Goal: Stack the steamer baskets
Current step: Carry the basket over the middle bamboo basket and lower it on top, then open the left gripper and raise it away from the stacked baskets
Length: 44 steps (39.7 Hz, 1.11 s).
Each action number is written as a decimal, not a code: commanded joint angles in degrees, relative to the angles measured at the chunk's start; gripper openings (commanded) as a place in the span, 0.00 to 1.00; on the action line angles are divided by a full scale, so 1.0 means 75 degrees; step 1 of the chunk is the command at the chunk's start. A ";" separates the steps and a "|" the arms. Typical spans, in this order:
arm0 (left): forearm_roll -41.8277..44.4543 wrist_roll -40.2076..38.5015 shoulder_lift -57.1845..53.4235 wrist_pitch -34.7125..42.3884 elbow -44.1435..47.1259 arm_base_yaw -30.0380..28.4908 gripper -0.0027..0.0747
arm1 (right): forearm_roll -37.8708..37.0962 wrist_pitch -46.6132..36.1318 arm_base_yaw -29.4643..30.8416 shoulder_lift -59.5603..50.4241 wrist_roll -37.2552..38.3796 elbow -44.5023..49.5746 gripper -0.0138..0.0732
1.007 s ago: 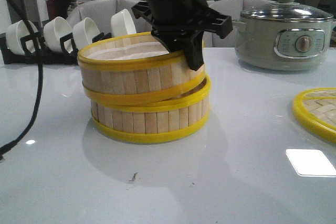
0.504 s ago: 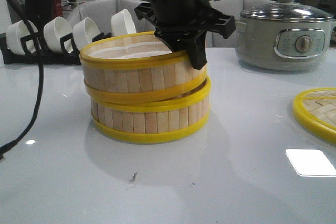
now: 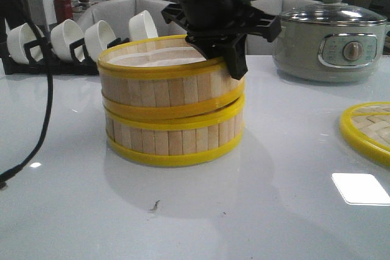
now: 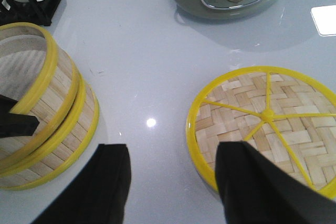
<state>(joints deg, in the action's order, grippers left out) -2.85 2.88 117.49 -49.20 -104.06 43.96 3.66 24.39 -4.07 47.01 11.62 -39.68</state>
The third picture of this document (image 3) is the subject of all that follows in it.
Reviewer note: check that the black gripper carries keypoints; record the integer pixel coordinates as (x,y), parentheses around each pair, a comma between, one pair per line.
(223,24)

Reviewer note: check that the bamboo steamer tray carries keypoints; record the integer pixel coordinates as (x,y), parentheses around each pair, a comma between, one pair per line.
(164,92)
(177,142)

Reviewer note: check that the woven bamboo steamer lid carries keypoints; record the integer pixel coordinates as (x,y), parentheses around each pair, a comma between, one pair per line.
(366,128)

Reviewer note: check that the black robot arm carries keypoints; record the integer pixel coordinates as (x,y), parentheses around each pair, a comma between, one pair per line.
(219,28)

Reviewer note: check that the right grey armchair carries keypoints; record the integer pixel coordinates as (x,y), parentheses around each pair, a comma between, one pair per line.
(256,45)

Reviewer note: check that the grey electric cooking pot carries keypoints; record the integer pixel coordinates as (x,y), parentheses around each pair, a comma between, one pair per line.
(328,53)

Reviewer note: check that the glass pot lid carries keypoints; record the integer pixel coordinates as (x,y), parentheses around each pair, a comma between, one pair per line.
(333,12)

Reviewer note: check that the red box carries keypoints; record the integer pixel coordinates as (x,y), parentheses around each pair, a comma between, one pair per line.
(63,10)

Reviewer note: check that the black bowl rack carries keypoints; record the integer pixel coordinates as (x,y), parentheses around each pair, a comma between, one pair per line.
(80,64)

